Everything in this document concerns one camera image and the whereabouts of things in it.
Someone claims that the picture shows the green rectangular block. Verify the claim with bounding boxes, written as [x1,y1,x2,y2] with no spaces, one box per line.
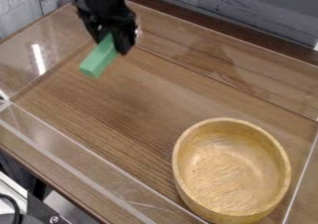
[79,34,118,78]

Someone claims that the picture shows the clear acrylic wall panels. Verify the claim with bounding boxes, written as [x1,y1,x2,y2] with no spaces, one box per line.
[0,0,318,224]

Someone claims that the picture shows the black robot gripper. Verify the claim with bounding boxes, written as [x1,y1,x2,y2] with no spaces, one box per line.
[74,0,137,55]

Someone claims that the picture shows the black cable at bottom left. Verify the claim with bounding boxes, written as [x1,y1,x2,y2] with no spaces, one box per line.
[0,193,25,224]

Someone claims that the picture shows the brown wooden bowl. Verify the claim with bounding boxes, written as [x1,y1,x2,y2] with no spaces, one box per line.
[172,118,292,224]

